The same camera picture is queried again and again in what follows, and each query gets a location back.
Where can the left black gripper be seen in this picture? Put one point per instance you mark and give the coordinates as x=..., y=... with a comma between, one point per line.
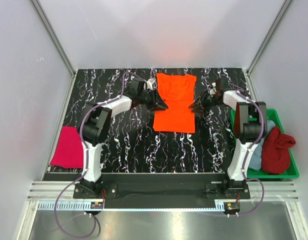
x=158, y=106

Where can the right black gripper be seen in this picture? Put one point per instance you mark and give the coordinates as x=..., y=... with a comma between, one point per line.
x=198, y=109

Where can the orange t shirt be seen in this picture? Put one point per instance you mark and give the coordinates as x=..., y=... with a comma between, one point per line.
x=177, y=91

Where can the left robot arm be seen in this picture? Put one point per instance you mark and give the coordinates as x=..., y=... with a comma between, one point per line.
x=95, y=123

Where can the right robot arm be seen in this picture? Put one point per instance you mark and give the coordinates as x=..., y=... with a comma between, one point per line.
x=250, y=126

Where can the light blue t shirt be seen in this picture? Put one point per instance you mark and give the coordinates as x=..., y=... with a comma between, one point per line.
x=256, y=159

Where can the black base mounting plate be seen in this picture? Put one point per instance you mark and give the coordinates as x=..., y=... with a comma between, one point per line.
x=118, y=185

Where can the dark red t shirt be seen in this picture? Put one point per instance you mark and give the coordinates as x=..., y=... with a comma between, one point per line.
x=275, y=157

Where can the folded magenta t shirt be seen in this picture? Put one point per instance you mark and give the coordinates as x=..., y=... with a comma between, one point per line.
x=69, y=150

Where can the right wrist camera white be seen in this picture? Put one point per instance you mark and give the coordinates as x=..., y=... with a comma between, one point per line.
x=213, y=90

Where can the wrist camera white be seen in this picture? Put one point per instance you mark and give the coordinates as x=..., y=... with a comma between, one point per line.
x=150, y=84
x=213, y=90

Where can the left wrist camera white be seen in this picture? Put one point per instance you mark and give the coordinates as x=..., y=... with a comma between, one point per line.
x=150, y=84

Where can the right aluminium frame post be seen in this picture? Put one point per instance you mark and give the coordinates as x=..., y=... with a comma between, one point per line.
x=270, y=34

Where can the aluminium frame post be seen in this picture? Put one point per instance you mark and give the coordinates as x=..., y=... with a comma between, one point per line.
x=52, y=35
x=270, y=34

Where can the left aluminium frame post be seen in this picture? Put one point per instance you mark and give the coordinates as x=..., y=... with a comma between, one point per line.
x=52, y=35

